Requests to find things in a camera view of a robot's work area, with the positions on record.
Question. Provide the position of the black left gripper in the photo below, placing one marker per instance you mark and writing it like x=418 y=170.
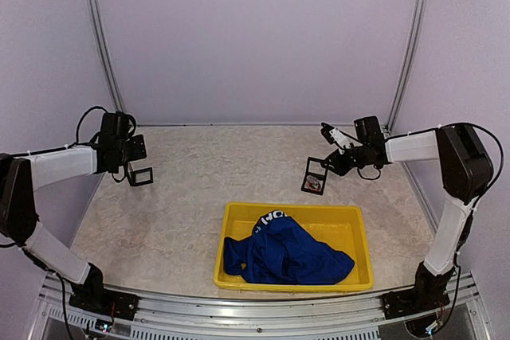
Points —
x=139 y=150

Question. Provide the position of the right aluminium frame post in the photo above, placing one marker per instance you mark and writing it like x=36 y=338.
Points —
x=407 y=64

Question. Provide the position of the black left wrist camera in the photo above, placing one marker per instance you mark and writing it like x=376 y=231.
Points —
x=115 y=124

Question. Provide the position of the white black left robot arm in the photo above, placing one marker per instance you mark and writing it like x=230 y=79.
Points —
x=39 y=188

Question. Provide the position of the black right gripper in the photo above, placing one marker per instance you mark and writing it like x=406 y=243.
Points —
x=339 y=166

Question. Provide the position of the aluminium frame post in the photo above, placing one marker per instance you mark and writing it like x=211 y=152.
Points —
x=104 y=55
x=407 y=64

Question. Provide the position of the black empty display box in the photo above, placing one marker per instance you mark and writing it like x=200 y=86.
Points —
x=139 y=177

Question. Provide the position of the front aluminium rail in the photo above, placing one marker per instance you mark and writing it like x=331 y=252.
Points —
x=168 y=316

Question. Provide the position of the brooch in box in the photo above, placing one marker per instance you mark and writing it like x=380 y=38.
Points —
x=312 y=183

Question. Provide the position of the black brooch box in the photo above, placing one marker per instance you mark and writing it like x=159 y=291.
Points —
x=315 y=168

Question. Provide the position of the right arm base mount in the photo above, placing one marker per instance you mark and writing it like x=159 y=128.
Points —
x=397 y=304

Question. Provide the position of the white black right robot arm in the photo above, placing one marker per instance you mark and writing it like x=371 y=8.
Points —
x=466 y=173

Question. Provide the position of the left aluminium frame post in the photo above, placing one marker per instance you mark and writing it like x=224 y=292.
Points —
x=104 y=55

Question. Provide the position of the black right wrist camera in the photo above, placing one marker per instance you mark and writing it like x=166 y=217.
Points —
x=368 y=130

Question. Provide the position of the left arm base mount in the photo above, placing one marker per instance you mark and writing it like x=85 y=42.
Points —
x=114 y=304

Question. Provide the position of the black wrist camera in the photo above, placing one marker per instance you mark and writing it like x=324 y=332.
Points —
x=368 y=130
x=115 y=124

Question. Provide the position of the blue printed t-shirt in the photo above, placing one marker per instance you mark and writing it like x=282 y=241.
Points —
x=281 y=251

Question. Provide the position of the yellow plastic tray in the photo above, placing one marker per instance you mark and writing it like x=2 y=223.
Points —
x=341 y=227

